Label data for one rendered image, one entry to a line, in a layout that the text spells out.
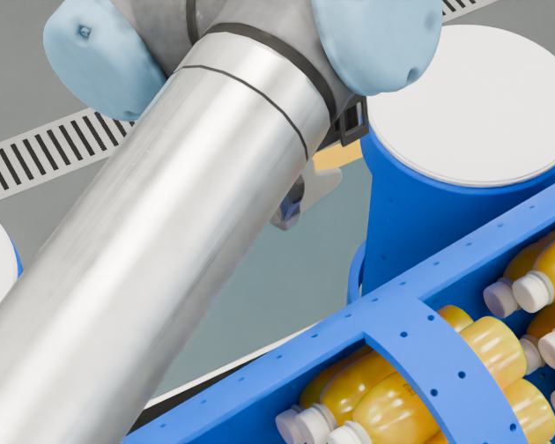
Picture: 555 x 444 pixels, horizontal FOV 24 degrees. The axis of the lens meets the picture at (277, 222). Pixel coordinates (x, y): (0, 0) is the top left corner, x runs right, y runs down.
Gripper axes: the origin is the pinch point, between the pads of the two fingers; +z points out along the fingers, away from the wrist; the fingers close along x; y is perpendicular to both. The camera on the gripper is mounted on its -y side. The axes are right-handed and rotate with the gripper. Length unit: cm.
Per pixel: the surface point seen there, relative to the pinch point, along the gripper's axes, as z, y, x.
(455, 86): 45, 43, 36
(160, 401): 129, -2, 67
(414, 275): 27.8, 15.9, 5.4
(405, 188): 49, 30, 29
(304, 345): 25.7, 2.1, 3.5
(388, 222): 57, 29, 31
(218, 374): 130, 10, 66
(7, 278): 39, -18, 38
